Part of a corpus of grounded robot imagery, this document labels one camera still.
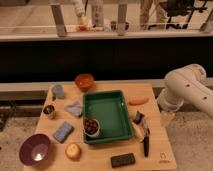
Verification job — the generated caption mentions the small grey-blue towel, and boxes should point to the small grey-blue towel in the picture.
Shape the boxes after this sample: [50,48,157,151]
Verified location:
[64,102,82,117]

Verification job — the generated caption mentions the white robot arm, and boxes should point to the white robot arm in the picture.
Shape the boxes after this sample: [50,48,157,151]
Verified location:
[157,64,213,127]

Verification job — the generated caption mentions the green plastic tray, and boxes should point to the green plastic tray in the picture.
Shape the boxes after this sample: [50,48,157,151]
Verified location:
[83,90,133,145]

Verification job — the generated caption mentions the orange carrot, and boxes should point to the orange carrot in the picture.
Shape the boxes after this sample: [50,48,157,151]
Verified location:
[128,98,149,106]

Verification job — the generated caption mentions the black rectangular block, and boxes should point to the black rectangular block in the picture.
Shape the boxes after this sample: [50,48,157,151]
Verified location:
[111,153,135,168]

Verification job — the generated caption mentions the cup of dark berries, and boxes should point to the cup of dark berries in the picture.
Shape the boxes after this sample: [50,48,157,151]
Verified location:
[83,118,100,138]

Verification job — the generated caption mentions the orange bowl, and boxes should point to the orange bowl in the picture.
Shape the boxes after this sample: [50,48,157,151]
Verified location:
[75,74,94,91]

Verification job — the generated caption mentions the round yellow bread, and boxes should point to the round yellow bread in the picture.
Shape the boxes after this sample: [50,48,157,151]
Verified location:
[65,143,81,160]

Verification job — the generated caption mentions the blue sponge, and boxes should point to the blue sponge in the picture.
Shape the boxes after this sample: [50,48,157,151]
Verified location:
[53,122,74,143]

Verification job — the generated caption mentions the black office chair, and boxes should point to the black office chair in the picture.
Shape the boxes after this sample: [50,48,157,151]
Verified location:
[160,0,207,29]

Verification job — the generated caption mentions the blue-grey cup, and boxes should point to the blue-grey cup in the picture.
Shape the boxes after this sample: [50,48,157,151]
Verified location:
[51,84,64,99]

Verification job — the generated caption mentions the small metal can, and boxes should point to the small metal can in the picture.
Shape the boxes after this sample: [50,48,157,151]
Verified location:
[43,105,56,119]

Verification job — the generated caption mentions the wooden table railing posts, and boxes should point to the wooden table railing posts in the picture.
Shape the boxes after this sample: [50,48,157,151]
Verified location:
[50,0,213,37]

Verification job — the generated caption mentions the purple bowl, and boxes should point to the purple bowl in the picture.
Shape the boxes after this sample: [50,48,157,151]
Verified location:
[19,134,51,166]

